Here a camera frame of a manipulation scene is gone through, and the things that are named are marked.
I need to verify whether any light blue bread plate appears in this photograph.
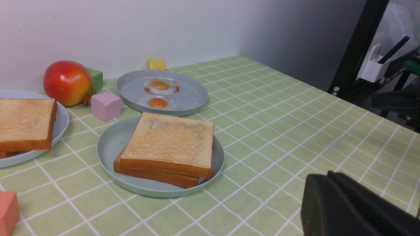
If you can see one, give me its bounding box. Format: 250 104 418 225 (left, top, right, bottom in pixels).
0 90 70 168

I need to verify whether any salmon red cube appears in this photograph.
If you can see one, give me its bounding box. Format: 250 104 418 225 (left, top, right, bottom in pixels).
0 191 20 236

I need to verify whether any pink cube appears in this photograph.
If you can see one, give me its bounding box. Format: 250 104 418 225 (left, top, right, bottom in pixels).
91 92 122 122

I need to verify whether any grey egg plate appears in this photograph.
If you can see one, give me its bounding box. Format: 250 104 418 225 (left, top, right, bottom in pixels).
116 70 209 117

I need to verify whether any white holder box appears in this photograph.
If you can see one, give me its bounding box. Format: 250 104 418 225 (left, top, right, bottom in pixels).
356 43 390 83

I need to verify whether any green cube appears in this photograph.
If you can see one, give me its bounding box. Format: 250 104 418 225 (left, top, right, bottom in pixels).
87 68 103 93

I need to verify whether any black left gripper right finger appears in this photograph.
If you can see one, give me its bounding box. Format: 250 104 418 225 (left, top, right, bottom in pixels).
327 171 419 236

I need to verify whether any black metal frame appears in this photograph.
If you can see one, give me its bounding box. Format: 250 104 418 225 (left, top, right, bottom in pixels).
327 0 420 132

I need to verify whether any left fried egg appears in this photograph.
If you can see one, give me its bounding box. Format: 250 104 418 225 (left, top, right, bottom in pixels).
136 94 183 111

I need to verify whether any yellow cube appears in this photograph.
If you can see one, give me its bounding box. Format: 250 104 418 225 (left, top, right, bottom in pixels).
149 58 166 70

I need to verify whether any red yellow apple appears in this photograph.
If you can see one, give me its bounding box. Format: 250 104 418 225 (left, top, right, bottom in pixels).
43 60 94 107

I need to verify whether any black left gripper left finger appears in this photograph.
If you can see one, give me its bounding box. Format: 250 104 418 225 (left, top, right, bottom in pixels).
301 174 380 236

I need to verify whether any teal front plate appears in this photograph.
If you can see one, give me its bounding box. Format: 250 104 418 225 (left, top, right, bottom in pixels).
96 116 225 198

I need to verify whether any toast slice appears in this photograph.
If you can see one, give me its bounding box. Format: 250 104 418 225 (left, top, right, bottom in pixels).
0 151 20 159
114 156 199 188
120 112 215 178
0 98 58 153

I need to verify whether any black pen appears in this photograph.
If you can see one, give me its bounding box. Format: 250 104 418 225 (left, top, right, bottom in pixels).
378 35 410 64

